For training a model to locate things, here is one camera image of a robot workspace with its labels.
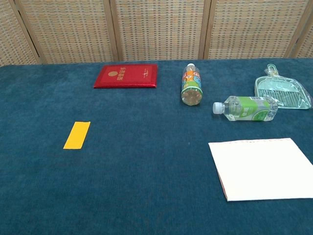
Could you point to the blue velvet tablecloth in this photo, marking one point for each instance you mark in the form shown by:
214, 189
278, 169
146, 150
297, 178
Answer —
137, 159

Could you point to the orange label plastic bottle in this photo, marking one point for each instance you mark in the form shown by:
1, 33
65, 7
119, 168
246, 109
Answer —
192, 85

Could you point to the red certificate folder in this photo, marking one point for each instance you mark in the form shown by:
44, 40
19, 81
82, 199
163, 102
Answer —
126, 76

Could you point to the woven rattan folding screen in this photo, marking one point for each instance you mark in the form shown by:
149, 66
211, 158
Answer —
156, 29

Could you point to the green label plastic bottle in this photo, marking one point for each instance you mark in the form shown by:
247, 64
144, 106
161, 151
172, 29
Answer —
247, 108

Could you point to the white paper pad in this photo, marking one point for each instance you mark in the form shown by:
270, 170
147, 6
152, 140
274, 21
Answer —
261, 169

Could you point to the clear green plastic dustpan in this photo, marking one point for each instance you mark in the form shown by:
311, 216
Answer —
281, 91

